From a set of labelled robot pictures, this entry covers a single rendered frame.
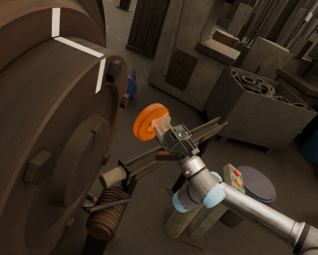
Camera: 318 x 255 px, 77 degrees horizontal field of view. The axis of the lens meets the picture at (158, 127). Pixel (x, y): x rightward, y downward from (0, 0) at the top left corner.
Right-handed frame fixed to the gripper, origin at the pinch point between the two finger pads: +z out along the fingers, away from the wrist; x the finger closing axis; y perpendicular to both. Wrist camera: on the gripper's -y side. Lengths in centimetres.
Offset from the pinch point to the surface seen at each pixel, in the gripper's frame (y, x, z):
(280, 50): -3, -361, 68
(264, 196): -35, -84, -61
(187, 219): -58, -35, -43
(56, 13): 38, 43, -8
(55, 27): 37, 43, -9
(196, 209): -46, -35, -40
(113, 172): -21.8, 13.0, -6.7
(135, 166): -28.8, -2.1, -6.4
